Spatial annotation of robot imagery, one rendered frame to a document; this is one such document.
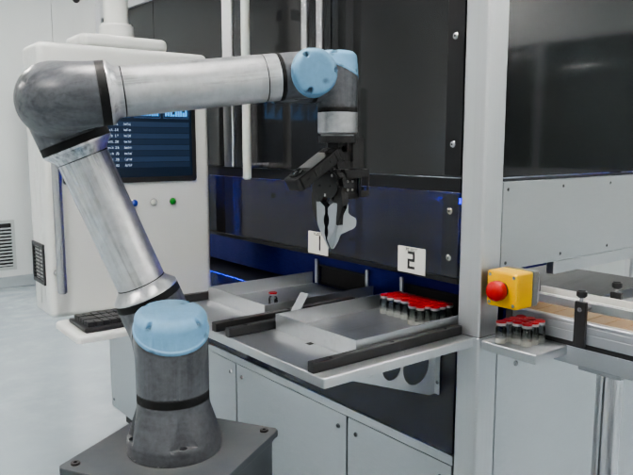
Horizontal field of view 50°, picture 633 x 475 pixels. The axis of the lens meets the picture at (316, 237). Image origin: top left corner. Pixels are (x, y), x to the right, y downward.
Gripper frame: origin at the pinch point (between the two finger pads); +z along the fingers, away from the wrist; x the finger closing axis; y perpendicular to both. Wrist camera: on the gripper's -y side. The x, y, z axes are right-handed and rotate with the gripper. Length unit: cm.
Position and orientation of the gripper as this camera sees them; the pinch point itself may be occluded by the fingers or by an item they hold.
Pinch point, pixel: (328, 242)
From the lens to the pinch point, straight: 128.2
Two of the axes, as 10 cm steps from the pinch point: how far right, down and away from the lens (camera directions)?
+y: 7.8, -0.8, 6.1
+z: 0.0, 9.9, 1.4
